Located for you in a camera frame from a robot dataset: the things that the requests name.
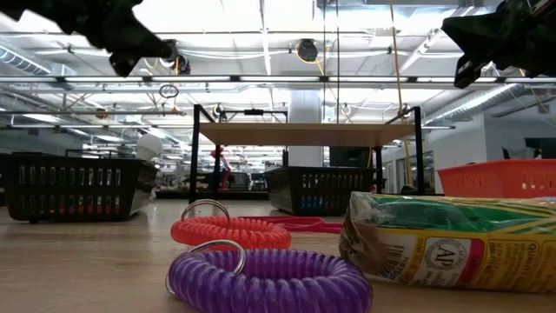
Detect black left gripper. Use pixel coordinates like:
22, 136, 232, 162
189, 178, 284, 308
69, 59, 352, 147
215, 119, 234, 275
64, 0, 174, 78

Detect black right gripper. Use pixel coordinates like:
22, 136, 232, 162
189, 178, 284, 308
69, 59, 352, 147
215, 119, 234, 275
441, 0, 556, 90

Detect yellow green crayon pack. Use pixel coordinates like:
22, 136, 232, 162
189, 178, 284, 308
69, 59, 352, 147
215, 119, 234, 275
338, 190, 556, 295

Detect orange-red coil keychain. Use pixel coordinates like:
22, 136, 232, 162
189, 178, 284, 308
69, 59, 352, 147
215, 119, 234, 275
170, 198, 293, 251

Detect pink coil wristband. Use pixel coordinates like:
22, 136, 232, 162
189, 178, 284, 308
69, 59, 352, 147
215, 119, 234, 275
241, 216, 345, 236

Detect red background robot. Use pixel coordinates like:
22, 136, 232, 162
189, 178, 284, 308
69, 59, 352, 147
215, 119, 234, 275
210, 145, 235, 192

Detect orange plastic mesh basket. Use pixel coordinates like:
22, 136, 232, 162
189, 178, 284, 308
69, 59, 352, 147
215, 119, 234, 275
437, 158, 556, 200

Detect black plastic mesh basket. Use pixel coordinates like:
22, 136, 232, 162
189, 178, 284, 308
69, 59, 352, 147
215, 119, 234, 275
3, 151, 160, 223
262, 166, 377, 217

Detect wooden shelf riser black legs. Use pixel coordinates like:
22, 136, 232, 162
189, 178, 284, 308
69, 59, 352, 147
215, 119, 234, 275
189, 103, 426, 206

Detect black ceiling cord reel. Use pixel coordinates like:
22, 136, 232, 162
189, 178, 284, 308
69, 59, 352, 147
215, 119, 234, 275
296, 37, 321, 63
160, 39, 192, 76

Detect black hanging cable loop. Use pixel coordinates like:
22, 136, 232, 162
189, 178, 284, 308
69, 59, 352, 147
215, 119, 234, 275
158, 83, 181, 100

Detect grey ceiling air duct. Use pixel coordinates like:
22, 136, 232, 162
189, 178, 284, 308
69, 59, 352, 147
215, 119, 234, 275
0, 43, 53, 77
423, 83, 520, 128

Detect dark wall screen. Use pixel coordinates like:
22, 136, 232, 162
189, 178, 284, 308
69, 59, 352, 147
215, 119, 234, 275
524, 137, 556, 160

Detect horizontal ceiling light rail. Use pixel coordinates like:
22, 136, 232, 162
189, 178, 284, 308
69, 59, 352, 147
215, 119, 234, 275
0, 75, 556, 84

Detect long black cable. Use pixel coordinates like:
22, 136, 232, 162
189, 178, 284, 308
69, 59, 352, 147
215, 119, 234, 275
334, 0, 341, 125

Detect black aluminium table frame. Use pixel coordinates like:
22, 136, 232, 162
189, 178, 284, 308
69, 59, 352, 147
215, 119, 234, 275
154, 190, 270, 201

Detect thin black hanging cable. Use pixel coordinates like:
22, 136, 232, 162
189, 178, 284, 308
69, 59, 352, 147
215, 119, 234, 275
321, 0, 327, 125

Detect purple coil keychain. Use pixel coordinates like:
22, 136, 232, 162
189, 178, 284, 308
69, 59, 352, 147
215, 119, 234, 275
164, 239, 374, 313

